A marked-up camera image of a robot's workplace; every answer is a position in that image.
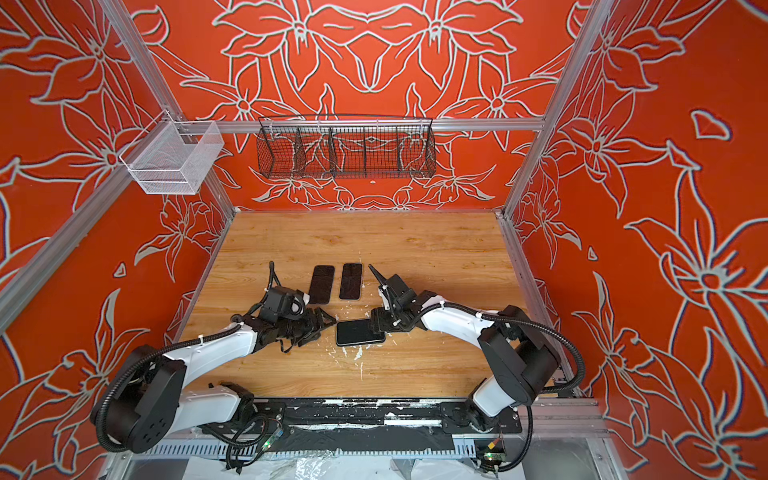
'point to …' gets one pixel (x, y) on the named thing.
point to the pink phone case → (350, 286)
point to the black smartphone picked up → (322, 284)
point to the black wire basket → (346, 147)
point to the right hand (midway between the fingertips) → (372, 324)
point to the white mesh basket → (178, 158)
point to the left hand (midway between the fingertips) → (330, 325)
